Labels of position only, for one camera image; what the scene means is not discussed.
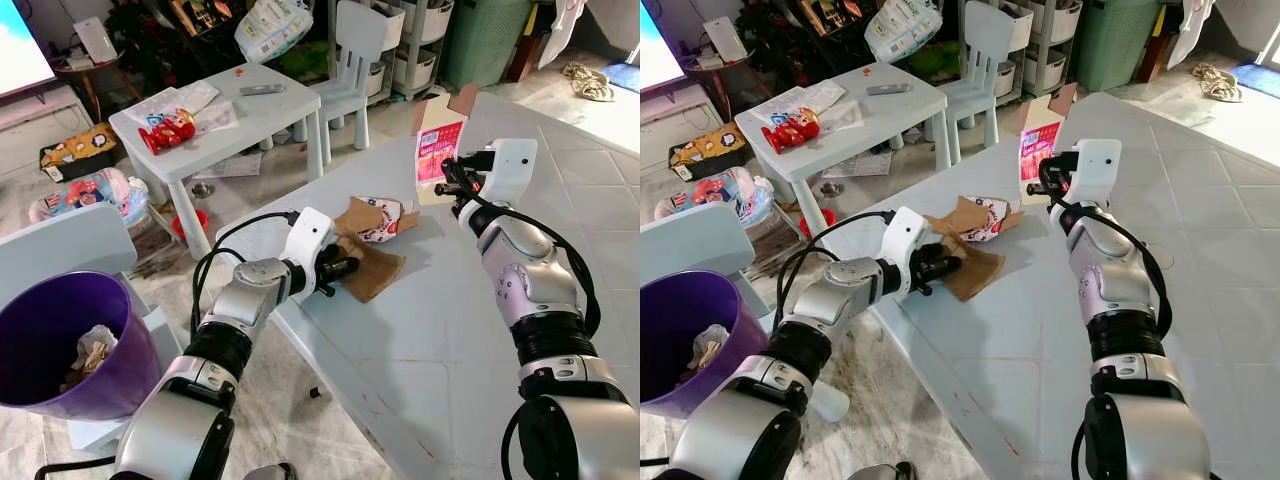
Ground brown cardboard piece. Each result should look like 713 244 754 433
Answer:
940 234 1007 304
338 234 409 304

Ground red label cardboard box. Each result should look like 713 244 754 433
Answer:
412 83 482 207
1016 83 1080 183

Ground green plastic bin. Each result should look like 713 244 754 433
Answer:
1074 0 1164 94
442 0 532 92

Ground purple rubbish bin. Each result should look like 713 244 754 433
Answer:
0 269 164 422
640 269 772 420

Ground crumpled trash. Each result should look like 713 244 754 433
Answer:
60 324 122 394
689 324 732 387

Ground torn colourful printed carton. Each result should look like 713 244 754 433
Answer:
344 196 422 245
926 195 1025 245

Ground white drawer rack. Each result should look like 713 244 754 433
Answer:
1014 0 1084 100
385 0 452 100

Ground white child chair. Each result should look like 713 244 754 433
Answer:
309 0 392 167
934 0 1022 167

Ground small white plastic table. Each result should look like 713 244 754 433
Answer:
734 62 950 238
108 62 327 260

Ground white hanging cloth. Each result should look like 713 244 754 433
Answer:
1179 0 1217 70
539 0 592 70

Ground blue door mat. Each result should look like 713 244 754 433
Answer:
1231 64 1280 100
600 62 641 94

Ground white printed plastic package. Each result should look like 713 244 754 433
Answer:
864 0 944 64
235 0 315 64

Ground red cartoon figure pack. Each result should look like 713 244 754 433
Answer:
762 106 824 157
138 107 199 157

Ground white paper sheets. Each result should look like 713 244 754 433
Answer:
124 81 242 137
749 81 867 137

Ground television screen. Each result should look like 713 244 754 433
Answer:
640 0 674 92
0 0 59 102

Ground colourful printed flat box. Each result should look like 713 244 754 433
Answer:
667 121 750 184
39 121 120 183

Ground black printed box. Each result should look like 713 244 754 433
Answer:
794 0 872 40
167 0 240 40

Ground round wooden side table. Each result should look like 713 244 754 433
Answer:
54 17 132 122
684 17 752 112

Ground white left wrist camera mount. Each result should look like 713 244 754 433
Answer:
888 206 938 292
282 207 339 292

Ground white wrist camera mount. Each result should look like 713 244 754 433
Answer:
481 138 539 207
282 207 339 292
1070 138 1124 207
888 206 938 292

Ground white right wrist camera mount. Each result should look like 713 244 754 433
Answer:
1070 138 1124 207
481 138 539 207

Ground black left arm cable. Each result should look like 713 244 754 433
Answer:
189 209 302 337
771 209 897 333

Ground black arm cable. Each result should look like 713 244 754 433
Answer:
487 200 604 343
771 209 897 333
1088 200 1173 343
189 209 302 337

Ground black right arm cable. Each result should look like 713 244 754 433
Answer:
487 200 604 343
1088 200 1173 343

